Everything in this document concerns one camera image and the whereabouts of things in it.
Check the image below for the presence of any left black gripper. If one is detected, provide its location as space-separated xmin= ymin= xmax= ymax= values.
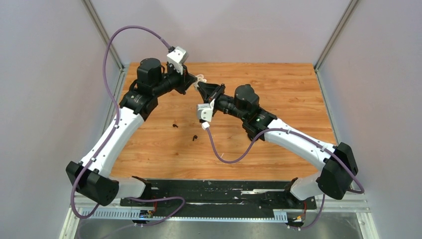
xmin=153 ymin=62 xmax=197 ymax=98

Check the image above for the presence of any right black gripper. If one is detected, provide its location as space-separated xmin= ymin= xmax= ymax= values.
xmin=198 ymin=83 xmax=247 ymax=121

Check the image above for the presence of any white earbud charging case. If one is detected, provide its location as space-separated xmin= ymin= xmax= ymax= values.
xmin=194 ymin=74 xmax=207 ymax=90

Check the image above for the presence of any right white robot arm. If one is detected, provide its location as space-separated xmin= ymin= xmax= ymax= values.
xmin=196 ymin=82 xmax=358 ymax=208

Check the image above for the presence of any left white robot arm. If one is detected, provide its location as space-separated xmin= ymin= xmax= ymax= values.
xmin=66 ymin=58 xmax=196 ymax=206

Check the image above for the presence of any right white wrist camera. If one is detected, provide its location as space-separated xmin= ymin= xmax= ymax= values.
xmin=197 ymin=99 xmax=215 ymax=130

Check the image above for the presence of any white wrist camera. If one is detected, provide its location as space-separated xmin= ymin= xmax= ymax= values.
xmin=167 ymin=46 xmax=189 ymax=75
xmin=197 ymin=99 xmax=215 ymax=130

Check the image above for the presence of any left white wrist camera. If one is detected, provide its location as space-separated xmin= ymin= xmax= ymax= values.
xmin=167 ymin=46 xmax=189 ymax=75

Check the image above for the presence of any left aluminium frame post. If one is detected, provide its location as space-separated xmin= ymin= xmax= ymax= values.
xmin=81 ymin=0 xmax=126 ymax=71

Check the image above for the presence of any aluminium frame post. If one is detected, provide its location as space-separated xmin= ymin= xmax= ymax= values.
xmin=81 ymin=0 xmax=126 ymax=71
xmin=314 ymin=0 xmax=360 ymax=73

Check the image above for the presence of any white slotted cable duct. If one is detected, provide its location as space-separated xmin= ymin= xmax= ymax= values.
xmin=80 ymin=210 xmax=288 ymax=223

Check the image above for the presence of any right aluminium frame post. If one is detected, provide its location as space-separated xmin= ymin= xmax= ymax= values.
xmin=314 ymin=0 xmax=360 ymax=73

